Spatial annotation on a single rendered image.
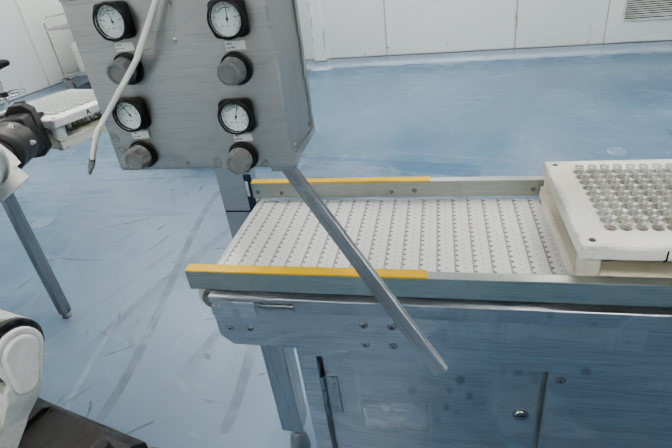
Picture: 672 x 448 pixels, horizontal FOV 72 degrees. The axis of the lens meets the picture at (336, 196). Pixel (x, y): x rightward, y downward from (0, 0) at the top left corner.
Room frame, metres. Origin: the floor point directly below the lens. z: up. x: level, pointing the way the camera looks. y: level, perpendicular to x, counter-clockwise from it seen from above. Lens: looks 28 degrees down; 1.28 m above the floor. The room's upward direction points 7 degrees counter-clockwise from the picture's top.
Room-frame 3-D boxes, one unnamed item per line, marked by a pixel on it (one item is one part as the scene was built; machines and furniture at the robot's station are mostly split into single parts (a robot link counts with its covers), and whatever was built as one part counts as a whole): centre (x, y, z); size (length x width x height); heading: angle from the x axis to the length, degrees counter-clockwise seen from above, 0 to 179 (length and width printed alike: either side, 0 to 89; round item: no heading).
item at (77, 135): (1.18, 0.65, 0.95); 0.24 x 0.24 x 0.02; 63
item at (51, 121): (1.18, 0.65, 1.00); 0.25 x 0.24 x 0.02; 63
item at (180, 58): (0.55, 0.13, 1.17); 0.22 x 0.11 x 0.20; 76
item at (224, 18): (0.47, 0.08, 1.23); 0.04 x 0.01 x 0.04; 76
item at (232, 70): (0.47, 0.09, 1.18); 0.03 x 0.02 x 0.04; 76
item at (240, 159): (0.47, 0.10, 1.09); 0.03 x 0.03 x 0.04; 76
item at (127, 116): (0.51, 0.21, 1.14); 0.04 x 0.01 x 0.04; 76
